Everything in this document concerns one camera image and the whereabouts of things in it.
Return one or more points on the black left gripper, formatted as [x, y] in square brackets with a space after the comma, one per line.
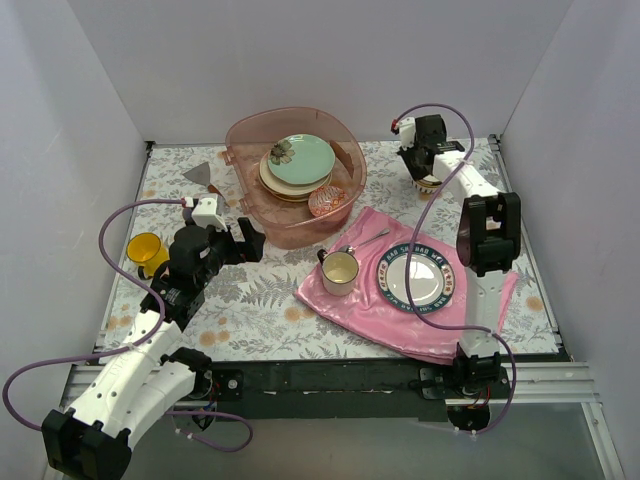
[232, 245]

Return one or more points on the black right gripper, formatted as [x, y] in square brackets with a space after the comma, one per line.
[417, 163]

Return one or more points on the pink plate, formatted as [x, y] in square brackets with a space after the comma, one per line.
[270, 180]

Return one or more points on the cream divided plate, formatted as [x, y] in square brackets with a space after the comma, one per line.
[265, 182]

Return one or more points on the red patterned bowl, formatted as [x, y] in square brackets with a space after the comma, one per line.
[326, 199]

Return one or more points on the light green plate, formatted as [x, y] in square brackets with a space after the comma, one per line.
[301, 159]

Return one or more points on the cream and yellow floral plate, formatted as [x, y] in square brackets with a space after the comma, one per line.
[292, 198]

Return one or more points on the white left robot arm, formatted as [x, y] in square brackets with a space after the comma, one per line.
[94, 437]

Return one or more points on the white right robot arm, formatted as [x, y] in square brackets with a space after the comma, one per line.
[487, 243]

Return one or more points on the pink translucent plastic bin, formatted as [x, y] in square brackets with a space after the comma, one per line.
[291, 225]

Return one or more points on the cream enamel mug black rim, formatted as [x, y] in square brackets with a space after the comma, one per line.
[339, 272]

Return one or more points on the pink satin cloth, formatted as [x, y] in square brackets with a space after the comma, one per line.
[365, 311]

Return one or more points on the silver spoon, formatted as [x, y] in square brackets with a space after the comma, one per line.
[350, 249]

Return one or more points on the yellow enamel mug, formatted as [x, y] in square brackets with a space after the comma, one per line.
[148, 252]

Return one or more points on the green rimmed white plate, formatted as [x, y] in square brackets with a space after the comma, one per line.
[431, 278]

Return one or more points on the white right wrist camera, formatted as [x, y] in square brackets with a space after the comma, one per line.
[406, 130]

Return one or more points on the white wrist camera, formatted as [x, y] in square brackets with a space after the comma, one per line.
[406, 130]
[204, 212]

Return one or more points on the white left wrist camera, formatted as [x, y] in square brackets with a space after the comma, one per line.
[204, 212]

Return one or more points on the metal spatula wooden handle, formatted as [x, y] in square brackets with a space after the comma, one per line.
[201, 175]

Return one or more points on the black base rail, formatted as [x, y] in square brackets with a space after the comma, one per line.
[327, 389]

